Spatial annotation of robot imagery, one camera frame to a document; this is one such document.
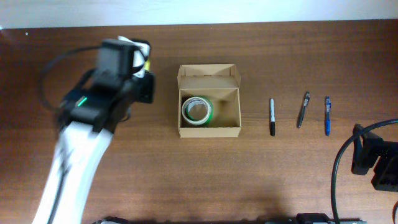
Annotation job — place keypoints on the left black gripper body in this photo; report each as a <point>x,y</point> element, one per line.
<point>146,88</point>

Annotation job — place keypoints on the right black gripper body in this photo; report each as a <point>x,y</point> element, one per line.
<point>359,149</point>

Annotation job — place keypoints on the yellow highlighter marker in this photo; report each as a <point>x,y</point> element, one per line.
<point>147,65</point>

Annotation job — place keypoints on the white masking tape roll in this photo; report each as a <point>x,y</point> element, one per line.
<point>198,112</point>

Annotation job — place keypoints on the green tape roll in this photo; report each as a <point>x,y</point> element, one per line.
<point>198,100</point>

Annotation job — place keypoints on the black and white marker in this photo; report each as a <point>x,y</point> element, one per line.
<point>272,117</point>

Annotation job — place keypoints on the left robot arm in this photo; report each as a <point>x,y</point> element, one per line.
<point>87,118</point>

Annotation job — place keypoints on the blue pen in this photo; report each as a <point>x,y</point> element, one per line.
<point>327,115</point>

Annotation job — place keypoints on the dark grey pen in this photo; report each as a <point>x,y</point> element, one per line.
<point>303,108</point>

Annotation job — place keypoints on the open brown cardboard box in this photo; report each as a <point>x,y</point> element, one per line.
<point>220,83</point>

